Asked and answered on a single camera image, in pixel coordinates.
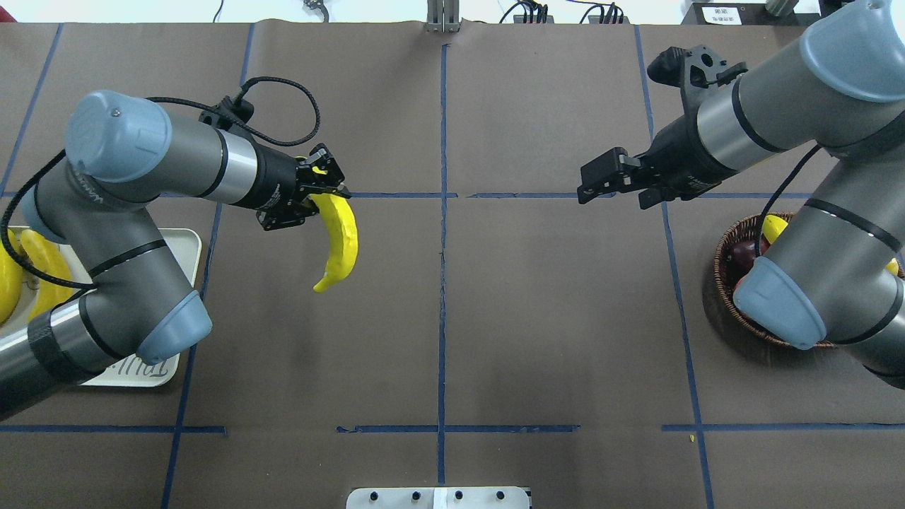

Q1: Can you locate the black label box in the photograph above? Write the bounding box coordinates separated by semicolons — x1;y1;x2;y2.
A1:
681;2;821;27

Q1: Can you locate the brown wicker basket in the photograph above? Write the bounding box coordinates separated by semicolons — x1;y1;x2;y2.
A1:
716;206;903;376

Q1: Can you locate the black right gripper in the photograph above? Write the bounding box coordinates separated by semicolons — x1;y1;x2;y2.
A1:
578;117;736;210

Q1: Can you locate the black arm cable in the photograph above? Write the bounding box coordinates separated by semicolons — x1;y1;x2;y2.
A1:
753;144;824;259
0;76;321;291

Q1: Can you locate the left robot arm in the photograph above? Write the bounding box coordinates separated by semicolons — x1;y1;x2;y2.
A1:
1;90;349;419

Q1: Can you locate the aluminium frame post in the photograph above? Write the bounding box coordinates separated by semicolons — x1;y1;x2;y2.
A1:
426;0;462;33

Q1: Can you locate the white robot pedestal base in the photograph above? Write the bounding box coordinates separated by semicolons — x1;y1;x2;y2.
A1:
345;486;533;508

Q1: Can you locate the cream bear tray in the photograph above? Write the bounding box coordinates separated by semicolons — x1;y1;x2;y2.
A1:
0;226;202;387

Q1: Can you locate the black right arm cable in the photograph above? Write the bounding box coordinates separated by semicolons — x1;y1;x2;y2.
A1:
753;144;824;259

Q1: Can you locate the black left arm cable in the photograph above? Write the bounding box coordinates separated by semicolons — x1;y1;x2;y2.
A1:
0;76;321;291

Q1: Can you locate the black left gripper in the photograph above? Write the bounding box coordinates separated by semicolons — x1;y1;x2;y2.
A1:
251;143;351;231

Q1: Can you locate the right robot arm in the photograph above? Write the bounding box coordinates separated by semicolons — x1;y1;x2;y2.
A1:
576;1;904;389

